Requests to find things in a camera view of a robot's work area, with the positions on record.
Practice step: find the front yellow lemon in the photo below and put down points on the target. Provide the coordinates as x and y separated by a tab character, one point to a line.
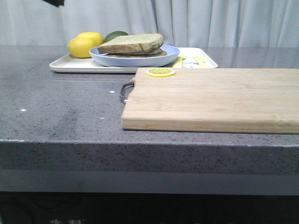
79	47

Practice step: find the green lime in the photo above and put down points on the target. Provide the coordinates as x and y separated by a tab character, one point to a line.
113	35

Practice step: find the wooden cutting board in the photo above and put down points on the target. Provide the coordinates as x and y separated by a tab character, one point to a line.
225	100

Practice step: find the right yellow plastic utensil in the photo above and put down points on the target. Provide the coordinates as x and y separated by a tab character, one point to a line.
201	62

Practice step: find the bread slice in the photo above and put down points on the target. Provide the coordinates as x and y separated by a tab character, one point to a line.
163	53
143	43

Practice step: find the light blue plate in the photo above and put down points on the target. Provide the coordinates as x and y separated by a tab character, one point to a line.
158	61

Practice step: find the fried egg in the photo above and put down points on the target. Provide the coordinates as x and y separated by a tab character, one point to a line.
155	51

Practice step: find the yellow plastic utensil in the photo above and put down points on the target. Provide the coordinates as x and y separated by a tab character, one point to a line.
179	62
201	62

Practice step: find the dark robot part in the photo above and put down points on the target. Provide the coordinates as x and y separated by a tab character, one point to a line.
54	2

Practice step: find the metal cutting board handle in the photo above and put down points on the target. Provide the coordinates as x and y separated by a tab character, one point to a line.
123	96

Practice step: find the lemon slice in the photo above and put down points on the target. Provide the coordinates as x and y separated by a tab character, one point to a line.
160	72

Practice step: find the white curtain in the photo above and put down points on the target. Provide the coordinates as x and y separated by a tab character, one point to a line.
184	23

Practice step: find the yellow lemon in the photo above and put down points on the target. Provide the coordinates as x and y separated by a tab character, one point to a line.
79	47
99	39

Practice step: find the white serving tray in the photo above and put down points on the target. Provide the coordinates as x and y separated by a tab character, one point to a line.
69	64

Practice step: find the left yellow plastic utensil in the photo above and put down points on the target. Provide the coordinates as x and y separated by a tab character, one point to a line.
179	62

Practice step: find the rear yellow lemon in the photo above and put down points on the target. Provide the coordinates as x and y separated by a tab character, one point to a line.
99	39

